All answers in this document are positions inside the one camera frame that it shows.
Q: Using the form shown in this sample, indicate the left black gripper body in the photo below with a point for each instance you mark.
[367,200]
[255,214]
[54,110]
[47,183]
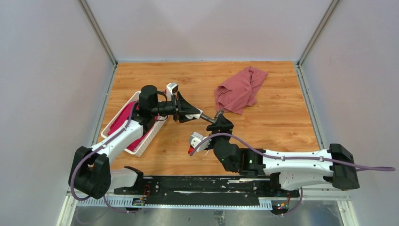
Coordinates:
[175,111]

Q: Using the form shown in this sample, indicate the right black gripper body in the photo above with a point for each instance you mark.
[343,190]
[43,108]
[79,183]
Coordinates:
[225,129]

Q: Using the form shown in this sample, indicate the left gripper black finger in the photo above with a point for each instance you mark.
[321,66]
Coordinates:
[184,107]
[183,119]

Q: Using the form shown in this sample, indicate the white pipe elbow fitting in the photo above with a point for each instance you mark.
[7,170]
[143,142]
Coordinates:
[195,115]

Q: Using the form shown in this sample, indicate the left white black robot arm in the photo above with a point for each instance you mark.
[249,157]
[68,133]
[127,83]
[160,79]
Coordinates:
[91,175]

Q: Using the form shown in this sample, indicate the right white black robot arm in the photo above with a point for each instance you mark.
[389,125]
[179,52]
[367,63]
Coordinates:
[286,170]

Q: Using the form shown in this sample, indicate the white plastic basket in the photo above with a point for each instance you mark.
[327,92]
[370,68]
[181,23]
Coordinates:
[143,140]

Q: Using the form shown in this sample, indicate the dusty pink cloth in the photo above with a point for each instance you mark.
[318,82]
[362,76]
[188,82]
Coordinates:
[239,91]

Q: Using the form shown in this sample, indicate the magenta cloth in basket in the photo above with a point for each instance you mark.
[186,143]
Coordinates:
[120,121]

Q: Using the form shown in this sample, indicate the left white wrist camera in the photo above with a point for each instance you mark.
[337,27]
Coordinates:
[171,89]

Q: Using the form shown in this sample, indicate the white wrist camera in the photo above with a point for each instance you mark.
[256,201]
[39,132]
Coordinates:
[171,89]
[198,143]

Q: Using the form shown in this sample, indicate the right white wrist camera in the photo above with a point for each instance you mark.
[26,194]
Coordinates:
[198,143]

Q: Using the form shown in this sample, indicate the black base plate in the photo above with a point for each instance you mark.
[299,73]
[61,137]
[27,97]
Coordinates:
[225,191]

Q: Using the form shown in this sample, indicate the aluminium frame rail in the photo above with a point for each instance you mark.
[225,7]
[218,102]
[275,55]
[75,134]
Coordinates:
[133,202]

